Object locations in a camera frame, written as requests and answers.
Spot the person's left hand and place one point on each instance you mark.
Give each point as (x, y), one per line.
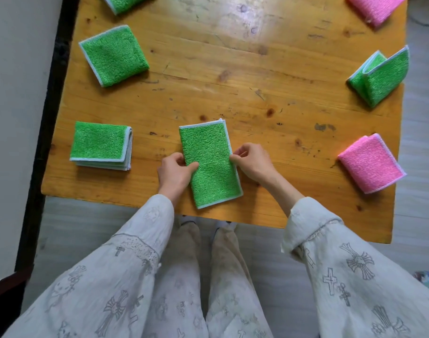
(172, 177)

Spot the person's right hand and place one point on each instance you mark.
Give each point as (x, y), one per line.
(256, 163)

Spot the person's right thumb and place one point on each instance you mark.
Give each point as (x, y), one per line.
(236, 160)

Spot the person's left thumb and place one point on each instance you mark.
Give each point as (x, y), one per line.
(191, 169)

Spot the long green cloth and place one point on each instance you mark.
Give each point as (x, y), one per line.
(211, 161)

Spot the person's left forearm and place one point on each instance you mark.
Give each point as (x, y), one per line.
(105, 274)

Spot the person's right forearm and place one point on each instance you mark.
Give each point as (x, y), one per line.
(345, 267)

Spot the person's left white shoe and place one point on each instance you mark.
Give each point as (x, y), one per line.
(187, 219)

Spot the person's white shoe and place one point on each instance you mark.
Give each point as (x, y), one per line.
(225, 225)
(187, 219)

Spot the person's right white shoe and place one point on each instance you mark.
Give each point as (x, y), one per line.
(225, 225)

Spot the flat folded green cloth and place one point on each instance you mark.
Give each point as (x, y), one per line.
(99, 143)

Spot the person's left leg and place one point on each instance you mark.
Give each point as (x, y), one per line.
(179, 288)

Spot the person's leg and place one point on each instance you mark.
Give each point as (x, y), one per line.
(232, 288)
(179, 288)

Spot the person's right leg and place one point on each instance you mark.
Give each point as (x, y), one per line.
(232, 288)

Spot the folded pink cloth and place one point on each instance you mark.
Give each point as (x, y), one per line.
(375, 8)
(371, 164)

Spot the square folded green cloth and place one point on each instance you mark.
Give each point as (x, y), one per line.
(113, 55)

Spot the loosely folded green cloth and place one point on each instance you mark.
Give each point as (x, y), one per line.
(385, 79)

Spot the colourful patterned object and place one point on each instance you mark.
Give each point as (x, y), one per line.
(428, 280)

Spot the dark wooden furniture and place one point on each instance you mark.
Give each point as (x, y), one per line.
(5, 300)

